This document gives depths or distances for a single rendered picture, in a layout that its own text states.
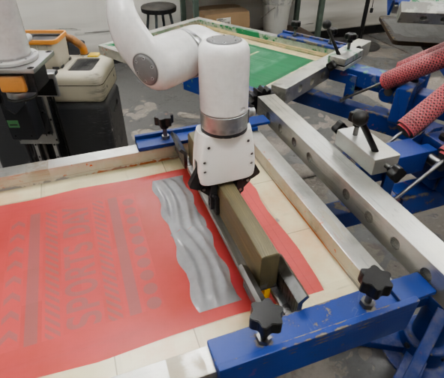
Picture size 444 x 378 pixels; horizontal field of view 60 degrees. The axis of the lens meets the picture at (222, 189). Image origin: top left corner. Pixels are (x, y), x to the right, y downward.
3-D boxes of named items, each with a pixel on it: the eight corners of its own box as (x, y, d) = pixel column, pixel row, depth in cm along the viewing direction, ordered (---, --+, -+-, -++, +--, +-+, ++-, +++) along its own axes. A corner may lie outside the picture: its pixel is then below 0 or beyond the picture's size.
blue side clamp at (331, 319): (219, 399, 50) (219, 371, 46) (207, 364, 54) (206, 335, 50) (406, 328, 58) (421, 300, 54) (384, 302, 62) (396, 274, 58)
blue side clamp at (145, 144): (141, 170, 92) (137, 145, 87) (137, 159, 95) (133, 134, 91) (256, 148, 100) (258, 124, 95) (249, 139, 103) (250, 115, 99)
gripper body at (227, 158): (244, 105, 65) (243, 160, 72) (186, 114, 62) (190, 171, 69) (263, 124, 59) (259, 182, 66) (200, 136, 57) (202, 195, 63)
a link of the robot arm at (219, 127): (245, 94, 64) (244, 109, 66) (193, 102, 62) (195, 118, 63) (264, 112, 58) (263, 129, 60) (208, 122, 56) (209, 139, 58)
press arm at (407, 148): (354, 187, 78) (359, 167, 75) (337, 172, 82) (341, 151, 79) (422, 171, 82) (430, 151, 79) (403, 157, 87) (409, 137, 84)
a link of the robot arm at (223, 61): (147, 30, 57) (190, 17, 63) (154, 97, 63) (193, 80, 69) (229, 49, 49) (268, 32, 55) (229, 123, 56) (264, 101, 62)
